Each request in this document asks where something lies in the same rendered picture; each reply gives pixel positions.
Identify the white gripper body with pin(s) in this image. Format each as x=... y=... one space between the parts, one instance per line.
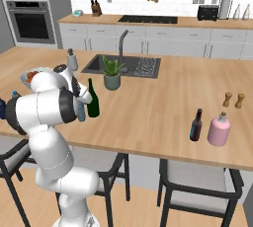
x=85 y=96

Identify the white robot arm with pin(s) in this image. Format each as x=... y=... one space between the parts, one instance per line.
x=49 y=145

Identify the green glass bottle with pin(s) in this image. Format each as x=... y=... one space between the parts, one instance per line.
x=93 y=102

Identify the blue-grey plastic bottle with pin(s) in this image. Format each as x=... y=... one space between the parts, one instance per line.
x=81 y=112

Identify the green plant in grey pot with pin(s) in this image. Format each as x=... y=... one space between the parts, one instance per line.
x=112 y=79

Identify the dark grey sink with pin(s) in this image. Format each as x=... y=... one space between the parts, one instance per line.
x=95 y=65

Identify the grey spray bottle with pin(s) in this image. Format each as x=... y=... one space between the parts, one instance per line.
x=72 y=61

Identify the red fruit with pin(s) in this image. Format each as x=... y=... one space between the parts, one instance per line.
x=32 y=75

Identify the grey tap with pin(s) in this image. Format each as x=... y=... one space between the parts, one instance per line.
x=121 y=45

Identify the white bowl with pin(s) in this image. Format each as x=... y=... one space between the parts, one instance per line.
x=23 y=79

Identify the blue-capped plastic bottle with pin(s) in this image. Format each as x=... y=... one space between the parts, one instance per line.
x=15 y=94

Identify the black chair with grey seat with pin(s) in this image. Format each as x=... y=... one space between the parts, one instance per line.
x=113 y=168
x=10 y=158
x=197 y=185

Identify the small teal device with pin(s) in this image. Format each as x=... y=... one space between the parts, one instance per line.
x=78 y=13

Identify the dark blue plastic bottle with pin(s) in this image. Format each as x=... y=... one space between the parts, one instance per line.
x=1 y=108

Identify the wooden knife block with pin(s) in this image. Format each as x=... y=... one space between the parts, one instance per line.
x=96 y=9

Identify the steel oven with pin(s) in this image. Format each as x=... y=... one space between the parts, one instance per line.
x=31 y=23

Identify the black hob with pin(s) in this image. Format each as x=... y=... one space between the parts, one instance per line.
x=147 y=19

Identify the white base cupboards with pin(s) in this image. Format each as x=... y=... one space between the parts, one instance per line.
x=171 y=41

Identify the brown glass bottle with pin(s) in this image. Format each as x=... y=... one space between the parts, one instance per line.
x=196 y=127

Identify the pink glass bottle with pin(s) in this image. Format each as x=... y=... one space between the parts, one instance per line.
x=218 y=132

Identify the wooden shaker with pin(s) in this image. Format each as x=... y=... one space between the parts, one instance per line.
x=239 y=101
x=227 y=100

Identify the black toaster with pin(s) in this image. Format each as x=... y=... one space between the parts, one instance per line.
x=207 y=13

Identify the white bottle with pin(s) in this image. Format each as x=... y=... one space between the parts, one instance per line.
x=246 y=12
x=236 y=12

